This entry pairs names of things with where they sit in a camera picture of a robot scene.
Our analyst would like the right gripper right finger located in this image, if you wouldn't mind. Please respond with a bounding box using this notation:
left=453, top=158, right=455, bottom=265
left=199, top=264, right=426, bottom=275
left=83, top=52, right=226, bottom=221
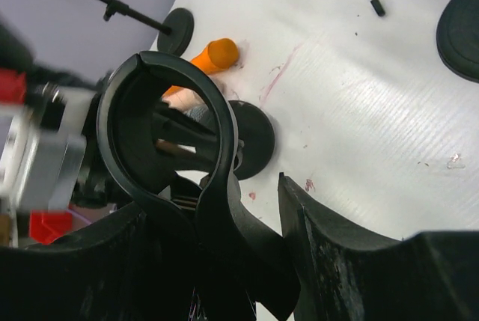
left=278, top=175, right=478, bottom=320

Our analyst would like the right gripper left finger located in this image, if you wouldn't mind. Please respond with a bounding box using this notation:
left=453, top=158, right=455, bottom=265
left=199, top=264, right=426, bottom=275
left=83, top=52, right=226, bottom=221
left=1, top=204, right=193, bottom=320

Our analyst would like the silver glitter microphone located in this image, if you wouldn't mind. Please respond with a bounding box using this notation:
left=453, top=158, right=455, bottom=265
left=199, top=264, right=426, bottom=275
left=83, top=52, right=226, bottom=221
left=186, top=105, right=215, bottom=128

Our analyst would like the pink microphone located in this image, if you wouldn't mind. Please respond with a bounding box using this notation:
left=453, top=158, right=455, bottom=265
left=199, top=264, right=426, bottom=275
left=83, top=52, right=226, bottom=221
left=162, top=86, right=204, bottom=111

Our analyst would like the orange microphone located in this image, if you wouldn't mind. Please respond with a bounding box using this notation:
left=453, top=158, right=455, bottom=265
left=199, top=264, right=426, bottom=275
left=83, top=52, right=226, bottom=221
left=162, top=37, right=240, bottom=97

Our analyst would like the black round base shock stand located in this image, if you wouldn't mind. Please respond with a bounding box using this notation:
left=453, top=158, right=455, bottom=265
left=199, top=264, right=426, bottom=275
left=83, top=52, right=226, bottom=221
left=436, top=0, right=478, bottom=83

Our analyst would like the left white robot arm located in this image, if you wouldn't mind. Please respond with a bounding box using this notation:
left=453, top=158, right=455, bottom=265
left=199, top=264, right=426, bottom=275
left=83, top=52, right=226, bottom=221
left=1, top=21, right=102, bottom=91

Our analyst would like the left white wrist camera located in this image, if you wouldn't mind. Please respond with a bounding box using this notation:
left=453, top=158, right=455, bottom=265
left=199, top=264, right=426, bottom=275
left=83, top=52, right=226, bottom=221
left=1, top=69, right=94, bottom=213

